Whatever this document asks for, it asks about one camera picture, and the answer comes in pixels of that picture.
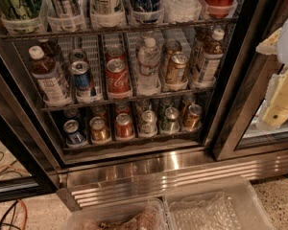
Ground gold can shelf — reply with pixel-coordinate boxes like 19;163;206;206
165;52;188;85
89;117;110;144

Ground blue pepsi bottle top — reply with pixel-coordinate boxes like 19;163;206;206
130;0;160;23

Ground red coke can bottom shelf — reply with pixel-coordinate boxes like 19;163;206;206
115;113;134;140

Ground clear plastic bin right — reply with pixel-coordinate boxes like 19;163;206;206
163;176;276;230

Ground gold can middle shelf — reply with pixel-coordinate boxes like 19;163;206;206
165;52;188;85

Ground tea bottle white cap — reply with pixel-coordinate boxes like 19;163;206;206
194;28;225;85
29;46;72;107

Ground red coca-cola can middle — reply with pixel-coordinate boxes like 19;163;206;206
106;58;131;99

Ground white green can bottom shelf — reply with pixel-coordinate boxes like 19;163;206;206
139;110;157;137

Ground blue can middle shelf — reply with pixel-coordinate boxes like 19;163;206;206
69;60;96;103

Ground orange cable on floor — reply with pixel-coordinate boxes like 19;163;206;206
15;198;29;230

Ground tea bottle white cap left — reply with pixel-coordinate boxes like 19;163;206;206
29;46;72;107

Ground gold can bottom shelf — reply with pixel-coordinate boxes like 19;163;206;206
89;117;110;144

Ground blue pepsi can rear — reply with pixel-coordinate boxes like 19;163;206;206
63;108;83;126

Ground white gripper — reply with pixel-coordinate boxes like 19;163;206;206
255;18;288;127

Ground blue pepsi can front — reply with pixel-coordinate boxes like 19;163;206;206
63;120;87;148

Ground blue pepsi can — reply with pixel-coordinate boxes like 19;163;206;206
63;108;83;126
63;120;87;148

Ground clear water bottle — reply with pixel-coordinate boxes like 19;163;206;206
137;37;160;95

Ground tea bottle white cap right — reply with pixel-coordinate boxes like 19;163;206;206
194;28;225;85

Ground clear plastic bin left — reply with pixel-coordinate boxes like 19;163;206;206
61;198;169;230

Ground gold can bottom right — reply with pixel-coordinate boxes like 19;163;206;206
182;104;203;131

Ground clear plastic bin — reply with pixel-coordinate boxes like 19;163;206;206
61;198;169;230
163;176;276;230

